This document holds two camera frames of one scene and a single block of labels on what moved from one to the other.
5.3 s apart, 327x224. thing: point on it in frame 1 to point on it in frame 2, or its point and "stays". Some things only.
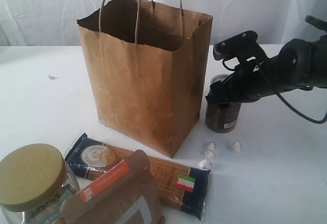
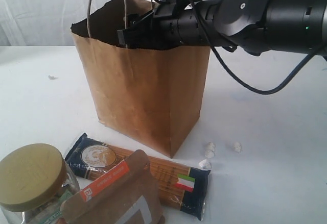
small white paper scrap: [52, 77] stays
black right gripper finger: [219, 93] to [139, 34]
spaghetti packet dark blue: [185, 188] stays
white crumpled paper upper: [211, 147] stays
